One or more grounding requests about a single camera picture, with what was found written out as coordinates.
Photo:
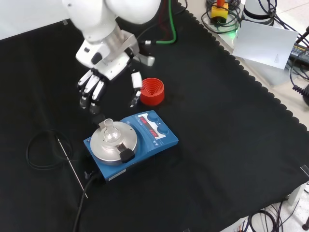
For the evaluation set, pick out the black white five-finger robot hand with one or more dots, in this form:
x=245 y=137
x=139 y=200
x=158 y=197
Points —
x=109 y=65

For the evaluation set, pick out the heater with blue base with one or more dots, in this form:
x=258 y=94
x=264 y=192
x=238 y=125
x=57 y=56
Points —
x=166 y=142

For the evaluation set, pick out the clear round-bottom flask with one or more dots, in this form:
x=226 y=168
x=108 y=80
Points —
x=111 y=135

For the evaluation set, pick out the thin steel probe rod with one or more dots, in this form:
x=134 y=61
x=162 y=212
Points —
x=72 y=169

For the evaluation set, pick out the yellow stop button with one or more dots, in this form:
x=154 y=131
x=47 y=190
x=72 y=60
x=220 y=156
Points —
x=219 y=13

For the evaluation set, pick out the black cloth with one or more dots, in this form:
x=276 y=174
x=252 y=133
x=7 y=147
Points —
x=217 y=145

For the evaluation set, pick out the pale board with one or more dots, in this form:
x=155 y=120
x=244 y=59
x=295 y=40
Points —
x=263 y=43

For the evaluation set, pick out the black power adapter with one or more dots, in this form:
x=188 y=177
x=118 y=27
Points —
x=298 y=52

